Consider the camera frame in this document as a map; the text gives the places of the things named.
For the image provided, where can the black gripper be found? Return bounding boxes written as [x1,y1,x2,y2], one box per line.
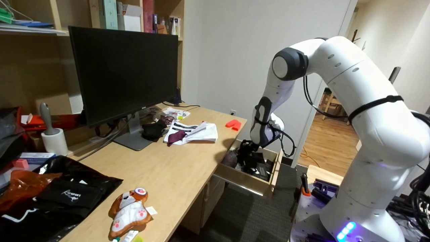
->
[238,138,269,173]

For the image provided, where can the clear plastic bag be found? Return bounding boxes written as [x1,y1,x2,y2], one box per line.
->
[222,149,242,169]

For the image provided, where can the white paper sheets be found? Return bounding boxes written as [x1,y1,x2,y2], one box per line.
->
[162,119,221,146]

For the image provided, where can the light wooden board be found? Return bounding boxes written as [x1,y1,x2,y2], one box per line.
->
[307,163,344,186]

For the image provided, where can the purple printed parts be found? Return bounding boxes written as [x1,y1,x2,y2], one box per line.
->
[308,178,340,208]

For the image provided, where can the dark purple cloth piece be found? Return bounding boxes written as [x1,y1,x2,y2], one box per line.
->
[167,130,189,145]

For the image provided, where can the white card with coloured dots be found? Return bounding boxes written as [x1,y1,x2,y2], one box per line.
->
[163,106,193,122]

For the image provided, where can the black crumpled pouch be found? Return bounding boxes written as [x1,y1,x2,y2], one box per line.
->
[140,119,168,142]

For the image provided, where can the dark brown pouch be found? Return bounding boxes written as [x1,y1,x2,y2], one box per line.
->
[139,106,164,126]

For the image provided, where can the grey monitor stand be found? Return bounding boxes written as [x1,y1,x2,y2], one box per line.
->
[113,111,156,151]

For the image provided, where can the orange white plush toy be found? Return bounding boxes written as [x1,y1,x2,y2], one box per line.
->
[108,186,159,240]

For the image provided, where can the white marker pen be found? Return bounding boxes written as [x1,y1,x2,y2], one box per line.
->
[119,228,142,242]

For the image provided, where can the black computer monitor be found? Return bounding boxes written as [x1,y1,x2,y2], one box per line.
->
[68,24,182,127]

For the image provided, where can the small bottles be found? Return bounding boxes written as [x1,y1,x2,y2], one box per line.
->
[156,14,183,37]

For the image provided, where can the phone holder stand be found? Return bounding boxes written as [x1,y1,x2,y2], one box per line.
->
[389,65,404,85]

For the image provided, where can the red book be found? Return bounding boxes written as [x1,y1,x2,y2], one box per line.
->
[143,0,156,33]

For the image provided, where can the black glossy plastic bag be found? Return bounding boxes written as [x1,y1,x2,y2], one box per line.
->
[0,154,125,242]

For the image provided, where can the white box file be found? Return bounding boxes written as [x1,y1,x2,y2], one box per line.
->
[119,1,144,32]

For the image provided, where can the white paper roll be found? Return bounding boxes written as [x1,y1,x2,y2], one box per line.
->
[41,126,70,157]

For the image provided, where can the teal book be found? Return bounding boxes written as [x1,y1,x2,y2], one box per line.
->
[103,0,120,30]

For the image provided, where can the pink white book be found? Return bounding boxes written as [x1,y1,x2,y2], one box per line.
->
[13,150,57,172]

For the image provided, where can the orange translucent plastic bag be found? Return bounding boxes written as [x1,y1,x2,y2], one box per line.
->
[0,168,51,213]

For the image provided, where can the wooden bookshelf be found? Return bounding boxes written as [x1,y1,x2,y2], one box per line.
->
[0,0,186,118]

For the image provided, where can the black fabric bag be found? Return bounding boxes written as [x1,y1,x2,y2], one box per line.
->
[0,106,30,173]

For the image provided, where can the stack of papers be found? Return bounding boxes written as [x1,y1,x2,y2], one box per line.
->
[0,5,72,37]

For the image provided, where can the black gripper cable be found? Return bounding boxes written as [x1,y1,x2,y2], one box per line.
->
[268,123,299,158]

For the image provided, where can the wooden desk pedestal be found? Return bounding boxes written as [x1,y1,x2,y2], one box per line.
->
[180,176,226,235]

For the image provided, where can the grey monitor cables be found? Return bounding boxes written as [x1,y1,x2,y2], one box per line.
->
[66,126,124,158]

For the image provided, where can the black floor cables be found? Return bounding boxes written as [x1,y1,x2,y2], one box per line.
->
[389,169,430,242]

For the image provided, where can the grey brush handle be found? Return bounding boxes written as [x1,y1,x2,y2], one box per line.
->
[39,100,58,135]

